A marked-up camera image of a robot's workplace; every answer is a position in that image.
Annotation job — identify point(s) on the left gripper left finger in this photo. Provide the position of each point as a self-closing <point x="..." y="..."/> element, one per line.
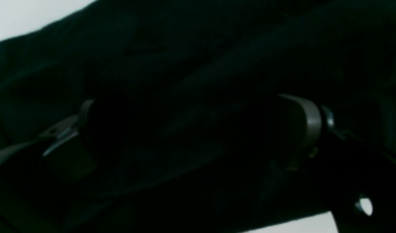
<point x="60" y="147"/>

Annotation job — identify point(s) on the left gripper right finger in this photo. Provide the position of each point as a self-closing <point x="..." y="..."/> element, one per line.
<point x="356" y="179"/>

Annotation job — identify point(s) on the black T-shirt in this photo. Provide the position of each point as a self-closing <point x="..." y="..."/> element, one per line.
<point x="183" y="124"/>

